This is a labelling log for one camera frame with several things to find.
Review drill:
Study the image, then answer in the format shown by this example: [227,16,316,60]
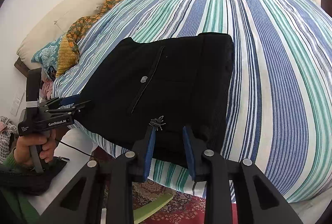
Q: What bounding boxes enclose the black pants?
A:
[75,32,234,167]

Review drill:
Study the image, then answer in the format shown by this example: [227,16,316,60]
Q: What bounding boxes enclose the person's left hand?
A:
[14,128,58,168]

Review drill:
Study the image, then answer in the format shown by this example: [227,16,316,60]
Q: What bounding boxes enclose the white bedside surface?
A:
[27,128,97,214]

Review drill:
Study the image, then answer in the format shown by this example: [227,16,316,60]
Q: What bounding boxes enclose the green plastic stool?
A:
[133,193,174,224]

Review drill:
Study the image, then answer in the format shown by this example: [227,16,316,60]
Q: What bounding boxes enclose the red patterned rug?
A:
[90,145,239,224]

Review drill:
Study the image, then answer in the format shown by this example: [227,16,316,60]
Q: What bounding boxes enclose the teal white patterned pillow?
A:
[31,35,64,72]

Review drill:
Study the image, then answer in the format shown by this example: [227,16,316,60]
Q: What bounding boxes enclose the black pouch with zipper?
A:
[1,157,67,196]

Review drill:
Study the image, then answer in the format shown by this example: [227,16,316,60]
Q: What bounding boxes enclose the mustard dotted pillow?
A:
[56,36,79,78]

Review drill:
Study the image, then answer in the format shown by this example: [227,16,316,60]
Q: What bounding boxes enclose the orange floral green blanket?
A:
[60,0,123,55]

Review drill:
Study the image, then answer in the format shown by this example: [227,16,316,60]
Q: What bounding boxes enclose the cream upholstered headboard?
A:
[14,0,105,73]

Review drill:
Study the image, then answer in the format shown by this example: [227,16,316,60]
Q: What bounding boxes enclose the striped blue green bedsheet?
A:
[53,0,331,203]

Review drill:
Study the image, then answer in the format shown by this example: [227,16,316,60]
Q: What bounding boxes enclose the dark wooden dresser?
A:
[321,0,332,17]

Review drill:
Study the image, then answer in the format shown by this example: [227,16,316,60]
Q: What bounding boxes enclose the black cable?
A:
[54,138,98,158]

